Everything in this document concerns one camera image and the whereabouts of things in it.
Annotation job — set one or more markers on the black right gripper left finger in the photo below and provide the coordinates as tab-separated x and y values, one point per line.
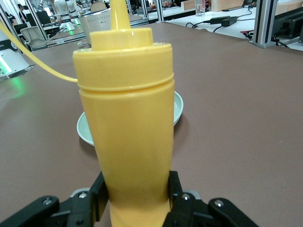
71	212

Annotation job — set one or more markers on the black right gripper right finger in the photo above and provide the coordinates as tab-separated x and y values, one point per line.
189	212

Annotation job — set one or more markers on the yellow squeeze bottle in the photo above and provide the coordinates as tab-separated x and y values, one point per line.
127	118

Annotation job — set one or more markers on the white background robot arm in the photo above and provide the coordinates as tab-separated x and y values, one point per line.
64	9

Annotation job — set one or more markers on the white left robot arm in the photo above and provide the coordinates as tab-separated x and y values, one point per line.
9	59

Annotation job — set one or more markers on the pale green plate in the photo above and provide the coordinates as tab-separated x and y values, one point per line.
177	106

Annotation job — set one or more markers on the grey office chair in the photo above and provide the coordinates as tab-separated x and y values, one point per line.
35	40

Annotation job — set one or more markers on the beige chrome toaster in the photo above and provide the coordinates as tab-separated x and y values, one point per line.
99	26

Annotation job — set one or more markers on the black power adapter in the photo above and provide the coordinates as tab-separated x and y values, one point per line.
227	20

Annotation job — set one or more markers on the person in background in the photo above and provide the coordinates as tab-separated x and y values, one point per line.
22	14

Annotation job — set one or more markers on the clear plastic water bottle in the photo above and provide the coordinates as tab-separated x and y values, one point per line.
200	8

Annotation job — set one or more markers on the wooden box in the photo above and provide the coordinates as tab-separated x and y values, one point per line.
227	4

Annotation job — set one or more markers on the black equipment box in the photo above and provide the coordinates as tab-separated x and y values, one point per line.
291	23

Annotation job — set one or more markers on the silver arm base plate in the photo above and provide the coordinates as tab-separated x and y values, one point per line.
26	70

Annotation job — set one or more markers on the aluminium frame post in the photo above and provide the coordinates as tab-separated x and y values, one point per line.
262	23

